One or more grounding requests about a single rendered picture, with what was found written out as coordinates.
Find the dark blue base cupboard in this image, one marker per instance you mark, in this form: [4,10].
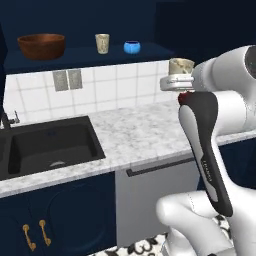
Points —
[238,163]

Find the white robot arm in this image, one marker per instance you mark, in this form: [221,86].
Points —
[233,100]

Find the dark tap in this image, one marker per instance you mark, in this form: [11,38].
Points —
[6,120]

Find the small blue bowl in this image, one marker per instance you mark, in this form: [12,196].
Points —
[132,47]

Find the grey wall outlet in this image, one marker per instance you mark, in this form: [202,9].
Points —
[75,79]
[60,81]

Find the grey dishwasher door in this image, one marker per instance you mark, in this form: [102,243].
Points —
[150,206]

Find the black sink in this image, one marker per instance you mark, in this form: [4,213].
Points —
[50,146]

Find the dark blue wall cabinet door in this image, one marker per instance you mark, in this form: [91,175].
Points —
[206,23]

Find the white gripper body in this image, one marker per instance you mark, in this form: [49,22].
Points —
[175,83]

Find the beige patterned glass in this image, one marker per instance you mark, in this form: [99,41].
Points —
[102,43]
[180,66]

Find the brown wooden bowl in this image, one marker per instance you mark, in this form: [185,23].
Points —
[41,46]

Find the dark blue cupboard door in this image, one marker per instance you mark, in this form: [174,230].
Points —
[80,213]
[16,213]

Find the dark blue open wall cabinet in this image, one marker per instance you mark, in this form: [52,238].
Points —
[83,20]

